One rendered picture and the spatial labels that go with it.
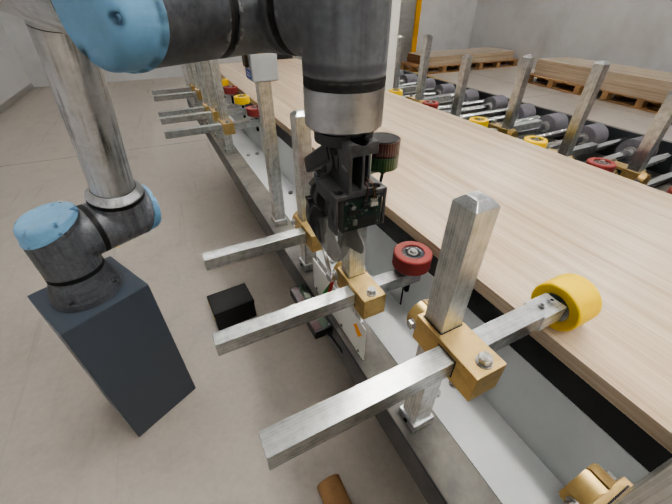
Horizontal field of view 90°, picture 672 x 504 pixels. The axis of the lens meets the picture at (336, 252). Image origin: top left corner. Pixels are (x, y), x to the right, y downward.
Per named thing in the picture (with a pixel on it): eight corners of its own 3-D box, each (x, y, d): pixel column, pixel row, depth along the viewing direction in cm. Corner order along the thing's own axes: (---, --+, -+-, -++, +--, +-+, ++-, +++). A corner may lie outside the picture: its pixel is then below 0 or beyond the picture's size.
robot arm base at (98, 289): (67, 323, 94) (49, 297, 88) (41, 294, 103) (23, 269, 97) (134, 285, 106) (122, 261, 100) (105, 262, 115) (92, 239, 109)
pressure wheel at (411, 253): (402, 307, 72) (409, 266, 65) (381, 284, 78) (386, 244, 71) (431, 295, 75) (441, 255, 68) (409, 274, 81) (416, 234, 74)
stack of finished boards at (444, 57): (512, 59, 776) (515, 50, 766) (427, 66, 695) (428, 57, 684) (488, 55, 831) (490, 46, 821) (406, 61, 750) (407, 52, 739)
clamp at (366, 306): (362, 320, 66) (364, 302, 63) (332, 279, 76) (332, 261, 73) (386, 310, 68) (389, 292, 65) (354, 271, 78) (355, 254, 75)
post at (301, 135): (307, 282, 100) (295, 113, 71) (302, 275, 102) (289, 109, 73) (317, 279, 101) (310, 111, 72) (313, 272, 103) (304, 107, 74)
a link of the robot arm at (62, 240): (33, 269, 97) (-5, 216, 87) (95, 241, 108) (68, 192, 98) (54, 290, 90) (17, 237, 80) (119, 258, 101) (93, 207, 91)
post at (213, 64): (230, 164, 171) (208, 56, 142) (228, 162, 174) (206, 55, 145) (237, 163, 172) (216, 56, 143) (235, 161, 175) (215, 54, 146)
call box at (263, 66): (253, 86, 86) (249, 50, 82) (246, 81, 91) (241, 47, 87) (279, 83, 89) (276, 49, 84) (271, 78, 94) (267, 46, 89)
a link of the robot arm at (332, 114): (291, 80, 39) (364, 73, 42) (294, 124, 42) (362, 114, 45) (323, 98, 32) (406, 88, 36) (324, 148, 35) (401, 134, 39)
